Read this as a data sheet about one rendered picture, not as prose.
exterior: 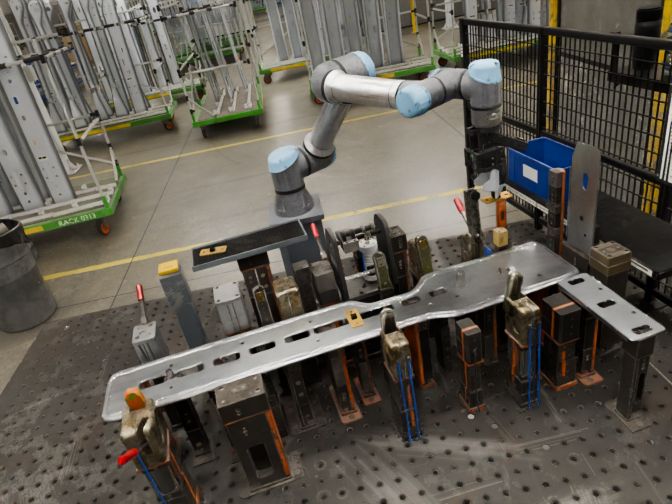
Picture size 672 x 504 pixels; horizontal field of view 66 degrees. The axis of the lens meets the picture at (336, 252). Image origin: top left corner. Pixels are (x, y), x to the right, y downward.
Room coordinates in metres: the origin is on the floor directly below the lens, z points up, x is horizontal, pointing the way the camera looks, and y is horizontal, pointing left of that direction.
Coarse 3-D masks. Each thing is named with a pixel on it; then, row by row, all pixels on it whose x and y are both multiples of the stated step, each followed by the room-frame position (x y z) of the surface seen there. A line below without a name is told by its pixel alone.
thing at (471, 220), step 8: (464, 192) 1.44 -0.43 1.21; (472, 192) 1.42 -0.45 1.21; (464, 200) 1.44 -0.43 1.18; (472, 200) 1.43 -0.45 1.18; (472, 208) 1.43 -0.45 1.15; (472, 216) 1.43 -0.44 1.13; (472, 224) 1.41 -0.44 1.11; (480, 224) 1.41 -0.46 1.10; (472, 232) 1.41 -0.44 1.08; (480, 232) 1.41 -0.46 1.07; (472, 240) 1.40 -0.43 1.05; (480, 240) 1.41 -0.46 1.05
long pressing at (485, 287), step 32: (512, 256) 1.35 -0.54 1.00; (544, 256) 1.32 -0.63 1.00; (416, 288) 1.28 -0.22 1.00; (448, 288) 1.25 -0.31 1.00; (480, 288) 1.22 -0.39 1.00; (544, 288) 1.17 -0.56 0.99; (288, 320) 1.25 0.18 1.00; (320, 320) 1.22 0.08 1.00; (416, 320) 1.14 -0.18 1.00; (192, 352) 1.19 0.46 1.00; (224, 352) 1.16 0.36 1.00; (288, 352) 1.11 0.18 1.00; (320, 352) 1.08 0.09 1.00; (128, 384) 1.11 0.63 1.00; (160, 384) 1.08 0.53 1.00; (192, 384) 1.05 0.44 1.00
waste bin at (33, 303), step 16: (0, 224) 3.42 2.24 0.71; (16, 224) 3.48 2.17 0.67; (0, 240) 3.16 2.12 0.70; (16, 240) 3.25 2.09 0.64; (0, 256) 3.14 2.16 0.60; (16, 256) 3.21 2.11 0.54; (32, 256) 3.38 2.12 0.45; (0, 272) 3.13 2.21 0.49; (16, 272) 3.19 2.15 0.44; (32, 272) 3.28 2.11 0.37; (0, 288) 3.12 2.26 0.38; (16, 288) 3.16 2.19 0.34; (32, 288) 3.23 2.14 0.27; (0, 304) 3.11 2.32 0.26; (16, 304) 3.13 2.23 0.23; (32, 304) 3.19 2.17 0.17; (48, 304) 3.29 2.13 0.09; (0, 320) 3.13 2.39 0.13; (16, 320) 3.12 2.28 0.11; (32, 320) 3.16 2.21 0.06
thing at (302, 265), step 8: (296, 264) 1.40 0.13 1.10; (304, 264) 1.39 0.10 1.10; (296, 272) 1.37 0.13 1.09; (304, 272) 1.37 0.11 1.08; (296, 280) 1.37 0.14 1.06; (304, 280) 1.37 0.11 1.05; (304, 288) 1.37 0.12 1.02; (312, 288) 1.38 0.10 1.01; (304, 296) 1.37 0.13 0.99; (312, 296) 1.37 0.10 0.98; (304, 304) 1.37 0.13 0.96; (312, 304) 1.37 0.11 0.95; (320, 360) 1.38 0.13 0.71
